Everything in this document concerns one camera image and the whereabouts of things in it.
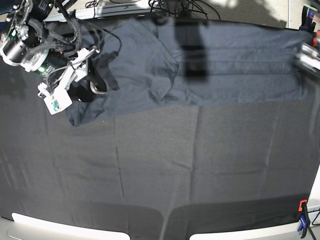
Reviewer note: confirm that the blue clamp top right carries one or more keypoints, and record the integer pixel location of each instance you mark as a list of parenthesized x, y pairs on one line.
[(307, 19)]

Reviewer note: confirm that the dark navy t-shirt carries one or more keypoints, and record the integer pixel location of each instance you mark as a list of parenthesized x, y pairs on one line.
[(148, 64)]

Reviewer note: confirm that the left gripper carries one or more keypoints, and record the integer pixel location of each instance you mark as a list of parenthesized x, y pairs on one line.
[(308, 59)]

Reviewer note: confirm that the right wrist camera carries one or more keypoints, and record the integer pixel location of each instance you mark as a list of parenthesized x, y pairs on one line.
[(57, 101)]

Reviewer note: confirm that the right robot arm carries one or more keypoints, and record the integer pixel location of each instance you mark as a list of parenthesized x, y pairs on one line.
[(64, 64)]

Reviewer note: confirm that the orange clamp far right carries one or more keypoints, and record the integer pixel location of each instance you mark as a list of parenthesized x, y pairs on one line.
[(316, 40)]

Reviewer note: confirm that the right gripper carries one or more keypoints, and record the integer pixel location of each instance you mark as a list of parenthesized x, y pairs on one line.
[(79, 79)]

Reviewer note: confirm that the orange blue clamp near right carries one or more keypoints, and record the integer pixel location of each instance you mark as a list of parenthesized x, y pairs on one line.
[(305, 223)]

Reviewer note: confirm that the black table cloth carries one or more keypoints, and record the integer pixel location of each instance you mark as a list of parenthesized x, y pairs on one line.
[(166, 173)]

